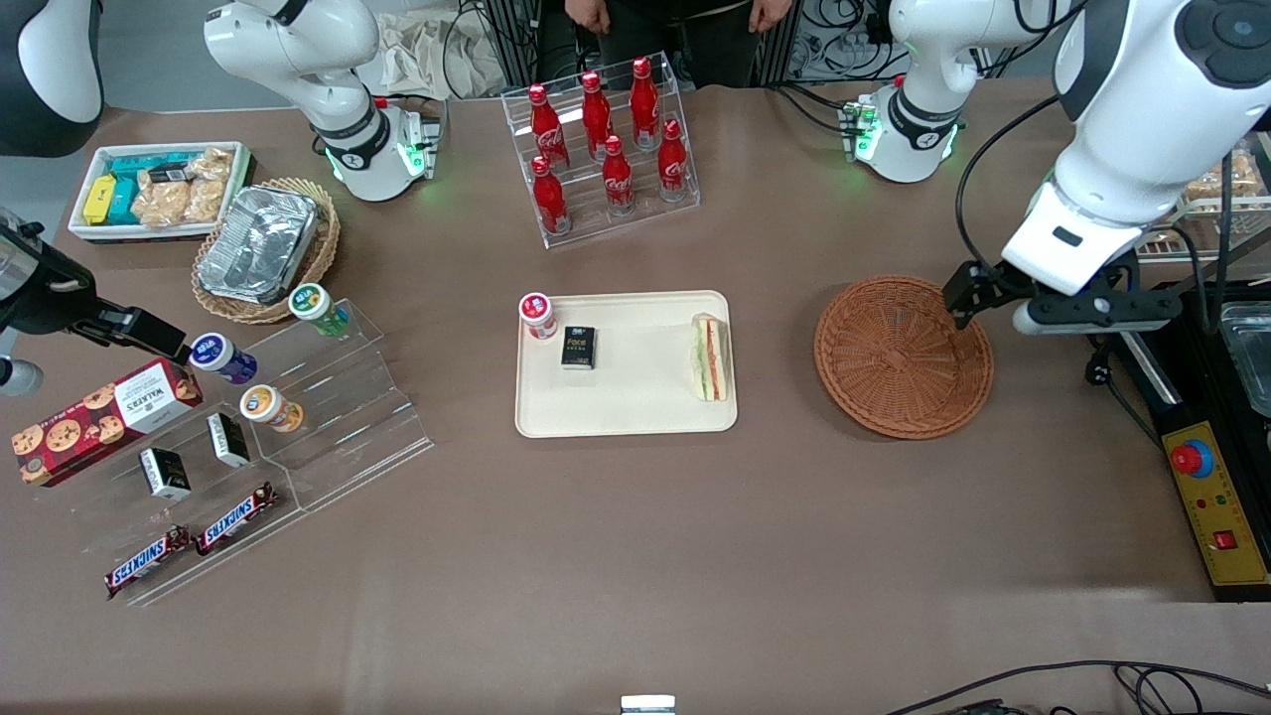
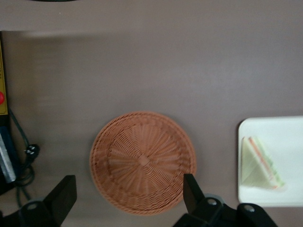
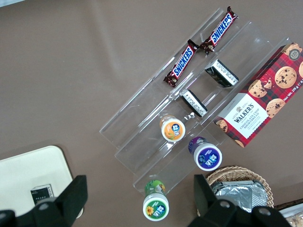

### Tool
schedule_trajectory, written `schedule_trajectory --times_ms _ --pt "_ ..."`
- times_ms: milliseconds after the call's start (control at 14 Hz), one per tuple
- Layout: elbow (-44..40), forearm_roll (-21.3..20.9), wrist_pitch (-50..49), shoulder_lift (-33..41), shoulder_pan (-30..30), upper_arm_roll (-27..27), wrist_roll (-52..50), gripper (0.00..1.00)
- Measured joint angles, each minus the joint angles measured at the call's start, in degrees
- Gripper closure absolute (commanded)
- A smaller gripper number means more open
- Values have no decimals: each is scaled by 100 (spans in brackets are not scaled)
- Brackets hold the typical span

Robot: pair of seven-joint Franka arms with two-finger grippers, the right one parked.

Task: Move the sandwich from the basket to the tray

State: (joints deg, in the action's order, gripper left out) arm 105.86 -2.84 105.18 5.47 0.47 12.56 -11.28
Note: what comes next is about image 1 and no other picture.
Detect black machine housing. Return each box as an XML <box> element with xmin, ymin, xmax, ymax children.
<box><xmin>1112</xmin><ymin>283</ymin><xmax>1271</xmax><ymax>603</ymax></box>

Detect bagged fried snack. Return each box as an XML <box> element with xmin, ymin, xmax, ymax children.
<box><xmin>1185</xmin><ymin>149</ymin><xmax>1264</xmax><ymax>205</ymax></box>

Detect black power cable with plug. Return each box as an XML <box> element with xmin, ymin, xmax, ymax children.
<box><xmin>1080</xmin><ymin>333</ymin><xmax>1163</xmax><ymax>448</ymax></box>

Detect oval light wicker basket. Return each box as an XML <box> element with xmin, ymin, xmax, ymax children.
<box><xmin>192</xmin><ymin>177</ymin><xmax>342</xmax><ymax>326</ymax></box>

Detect black cable bundle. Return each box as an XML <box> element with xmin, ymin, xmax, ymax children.
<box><xmin>884</xmin><ymin>658</ymin><xmax>1271</xmax><ymax>715</ymax></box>

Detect clear acrylic bottle rack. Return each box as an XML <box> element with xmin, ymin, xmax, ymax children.
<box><xmin>501</xmin><ymin>52</ymin><xmax>702</xmax><ymax>249</ymax></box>

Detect black metal frame post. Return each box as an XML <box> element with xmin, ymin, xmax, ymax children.
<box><xmin>487</xmin><ymin>0</ymin><xmax>543</xmax><ymax>92</ymax></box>

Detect yellow control panel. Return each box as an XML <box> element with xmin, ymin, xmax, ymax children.
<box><xmin>1162</xmin><ymin>421</ymin><xmax>1271</xmax><ymax>589</ymax></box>

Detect red Walkers cookie box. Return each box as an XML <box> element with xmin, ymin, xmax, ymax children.
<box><xmin>12</xmin><ymin>357</ymin><xmax>204</xmax><ymax>488</ymax></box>

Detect blue capped purple jar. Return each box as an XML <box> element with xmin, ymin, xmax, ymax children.
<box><xmin>189</xmin><ymin>333</ymin><xmax>258</xmax><ymax>386</ymax></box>

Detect Snickers bar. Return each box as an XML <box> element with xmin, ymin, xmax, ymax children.
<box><xmin>195</xmin><ymin>483</ymin><xmax>279</xmax><ymax>556</ymax></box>
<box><xmin>104</xmin><ymin>525</ymin><xmax>195</xmax><ymax>600</ymax></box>

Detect green capped jar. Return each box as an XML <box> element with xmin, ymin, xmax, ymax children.
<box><xmin>288</xmin><ymin>283</ymin><xmax>351</xmax><ymax>337</ymax></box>

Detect white plastic bin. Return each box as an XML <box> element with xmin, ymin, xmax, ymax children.
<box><xmin>68</xmin><ymin>141</ymin><xmax>254</xmax><ymax>244</ymax></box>

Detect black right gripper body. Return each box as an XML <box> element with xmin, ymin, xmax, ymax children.
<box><xmin>0</xmin><ymin>220</ymin><xmax>138</xmax><ymax>346</ymax></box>

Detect wire snack rack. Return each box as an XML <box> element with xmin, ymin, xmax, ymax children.
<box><xmin>1137</xmin><ymin>129</ymin><xmax>1271</xmax><ymax>264</ymax></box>

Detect round brown wicker basket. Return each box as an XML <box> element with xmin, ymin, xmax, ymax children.
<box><xmin>813</xmin><ymin>275</ymin><xmax>995</xmax><ymax>441</ymax></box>

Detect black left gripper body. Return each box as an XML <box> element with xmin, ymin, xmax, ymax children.
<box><xmin>966</xmin><ymin>258</ymin><xmax>1036</xmax><ymax>303</ymax></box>

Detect long teal box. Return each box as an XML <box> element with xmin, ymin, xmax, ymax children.
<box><xmin>107</xmin><ymin>152</ymin><xmax>196</xmax><ymax>181</ymax></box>

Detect small black white box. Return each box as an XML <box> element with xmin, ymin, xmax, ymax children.
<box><xmin>206</xmin><ymin>412</ymin><xmax>251</xmax><ymax>469</ymax></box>
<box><xmin>139</xmin><ymin>448</ymin><xmax>192</xmax><ymax>501</ymax></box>

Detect steel pan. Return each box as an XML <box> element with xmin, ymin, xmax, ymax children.
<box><xmin>1213</xmin><ymin>301</ymin><xmax>1271</xmax><ymax>418</ymax></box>

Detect clear acrylic step display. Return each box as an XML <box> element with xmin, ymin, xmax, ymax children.
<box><xmin>60</xmin><ymin>298</ymin><xmax>435</xmax><ymax>609</ymax></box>

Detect clear bag of crackers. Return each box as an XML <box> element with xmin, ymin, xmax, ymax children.
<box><xmin>132</xmin><ymin>169</ymin><xmax>191</xmax><ymax>228</ymax></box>
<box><xmin>184</xmin><ymin>148</ymin><xmax>235</xmax><ymax>224</ymax></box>

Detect orange jar with white cap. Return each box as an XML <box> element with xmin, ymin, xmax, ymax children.
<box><xmin>239</xmin><ymin>384</ymin><xmax>305</xmax><ymax>433</ymax></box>

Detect crumpled beige bag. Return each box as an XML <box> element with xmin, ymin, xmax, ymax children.
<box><xmin>357</xmin><ymin>10</ymin><xmax>507</xmax><ymax>100</ymax></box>

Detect red cola bottle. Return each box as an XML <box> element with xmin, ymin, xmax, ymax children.
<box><xmin>531</xmin><ymin>156</ymin><xmax>571</xmax><ymax>236</ymax></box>
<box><xmin>630</xmin><ymin>57</ymin><xmax>662</xmax><ymax>150</ymax></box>
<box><xmin>657</xmin><ymin>119</ymin><xmax>690</xmax><ymax>203</ymax></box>
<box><xmin>602</xmin><ymin>135</ymin><xmax>636</xmax><ymax>215</ymax></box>
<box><xmin>581</xmin><ymin>71</ymin><xmax>615</xmax><ymax>160</ymax></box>
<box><xmin>527</xmin><ymin>83</ymin><xmax>572</xmax><ymax>172</ymax></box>

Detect black left wrist camera bar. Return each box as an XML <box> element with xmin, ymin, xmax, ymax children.
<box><xmin>1013</xmin><ymin>281</ymin><xmax>1185</xmax><ymax>336</ymax></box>

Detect red capped small jar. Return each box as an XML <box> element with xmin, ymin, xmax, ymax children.
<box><xmin>518</xmin><ymin>292</ymin><xmax>559</xmax><ymax>342</ymax></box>

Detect cream plastic tray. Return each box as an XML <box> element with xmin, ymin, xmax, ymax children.
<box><xmin>514</xmin><ymin>290</ymin><xmax>739</xmax><ymax>439</ymax></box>

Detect yellow small box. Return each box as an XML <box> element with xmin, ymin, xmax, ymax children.
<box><xmin>82</xmin><ymin>175</ymin><xmax>118</xmax><ymax>226</ymax></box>

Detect triangular sandwich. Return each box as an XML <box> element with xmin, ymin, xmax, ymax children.
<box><xmin>691</xmin><ymin>313</ymin><xmax>731</xmax><ymax>403</ymax></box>

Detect person in dark clothes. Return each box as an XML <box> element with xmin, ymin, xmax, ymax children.
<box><xmin>594</xmin><ymin>0</ymin><xmax>787</xmax><ymax>90</ymax></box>

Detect black arm base cables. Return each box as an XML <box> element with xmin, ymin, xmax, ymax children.
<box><xmin>770</xmin><ymin>0</ymin><xmax>905</xmax><ymax>135</ymax></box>

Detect aluminium foil tray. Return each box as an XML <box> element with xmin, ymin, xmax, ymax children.
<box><xmin>223</xmin><ymin>186</ymin><xmax>321</xmax><ymax>306</ymax></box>

